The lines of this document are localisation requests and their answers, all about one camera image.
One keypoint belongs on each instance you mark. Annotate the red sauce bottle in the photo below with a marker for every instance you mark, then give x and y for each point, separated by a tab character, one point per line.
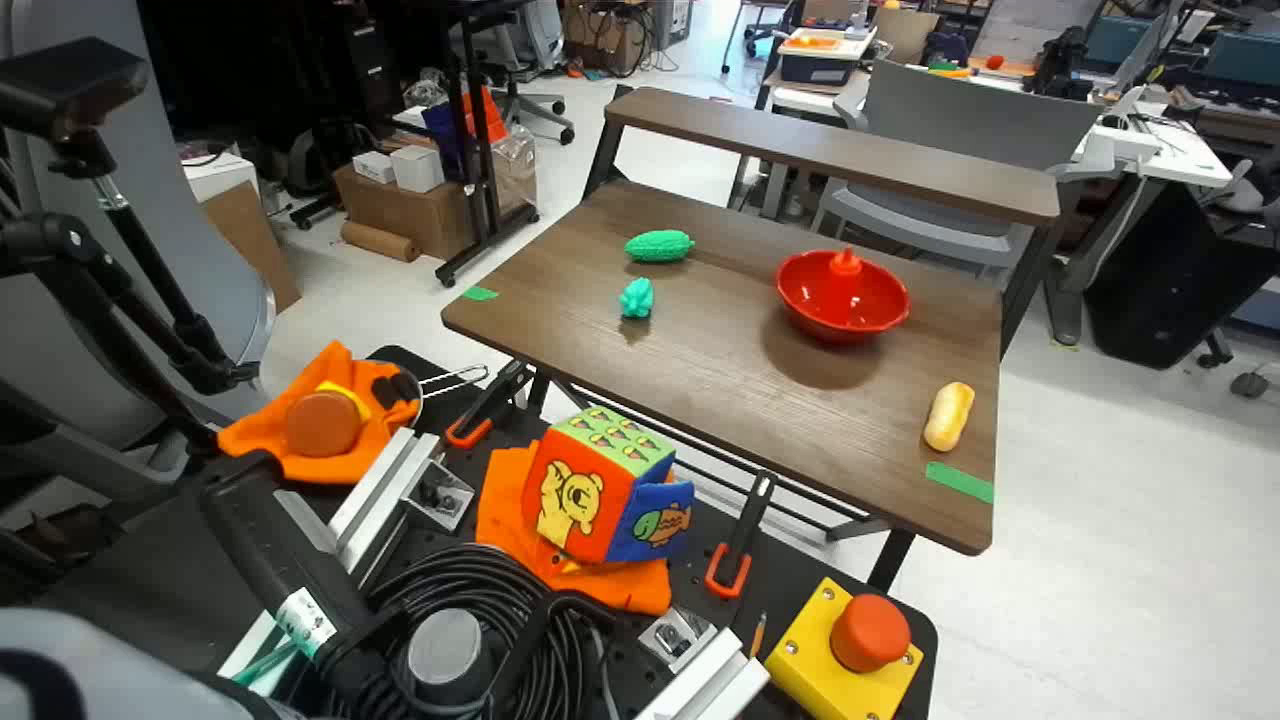
846	266

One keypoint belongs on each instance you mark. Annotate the red bowl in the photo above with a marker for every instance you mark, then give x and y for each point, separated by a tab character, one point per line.
855	311

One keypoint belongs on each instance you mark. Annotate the teal crumpled toy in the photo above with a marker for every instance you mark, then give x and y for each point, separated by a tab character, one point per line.
638	297

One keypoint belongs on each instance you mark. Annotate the green cucumber toy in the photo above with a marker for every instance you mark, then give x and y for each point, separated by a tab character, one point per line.
656	247

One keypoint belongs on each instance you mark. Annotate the colourful plush cube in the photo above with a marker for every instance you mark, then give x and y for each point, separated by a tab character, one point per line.
606	492

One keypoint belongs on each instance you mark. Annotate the orange black clamp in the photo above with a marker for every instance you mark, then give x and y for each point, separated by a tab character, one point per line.
483	405
739	549

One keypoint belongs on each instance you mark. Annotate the small green tape piece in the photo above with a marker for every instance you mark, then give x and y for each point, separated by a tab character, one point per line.
483	295

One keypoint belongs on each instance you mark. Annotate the orange cloth under cube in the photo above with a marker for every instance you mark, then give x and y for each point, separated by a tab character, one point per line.
512	521

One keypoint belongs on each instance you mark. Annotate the black rolling stand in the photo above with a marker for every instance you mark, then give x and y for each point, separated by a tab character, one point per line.
477	145

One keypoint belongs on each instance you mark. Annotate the raised wooden shelf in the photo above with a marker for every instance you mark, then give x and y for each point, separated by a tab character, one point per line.
826	151

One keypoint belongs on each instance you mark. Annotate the cardboard box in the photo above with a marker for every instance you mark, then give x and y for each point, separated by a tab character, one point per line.
402	211

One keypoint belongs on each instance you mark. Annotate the yellow bread toy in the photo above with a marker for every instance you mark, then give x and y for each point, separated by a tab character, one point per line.
951	416

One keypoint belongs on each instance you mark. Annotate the large green tape strip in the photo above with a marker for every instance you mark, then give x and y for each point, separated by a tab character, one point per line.
959	480

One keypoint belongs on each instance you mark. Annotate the orange cloth with brown ball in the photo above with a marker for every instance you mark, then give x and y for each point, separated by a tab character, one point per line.
302	425

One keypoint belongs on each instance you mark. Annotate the yellow box red button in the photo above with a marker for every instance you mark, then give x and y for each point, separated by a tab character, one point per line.
840	655

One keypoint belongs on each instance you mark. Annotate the black bag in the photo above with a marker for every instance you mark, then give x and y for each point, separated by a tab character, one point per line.
1167	274

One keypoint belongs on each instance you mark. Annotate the white desk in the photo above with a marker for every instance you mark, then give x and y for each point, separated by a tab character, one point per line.
1144	145

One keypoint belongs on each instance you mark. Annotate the aluminium extrusion rail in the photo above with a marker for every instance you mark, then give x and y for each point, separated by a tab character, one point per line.
704	676
384	486

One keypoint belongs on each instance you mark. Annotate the black camera on tripod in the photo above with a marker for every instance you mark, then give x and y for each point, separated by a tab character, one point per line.
67	86

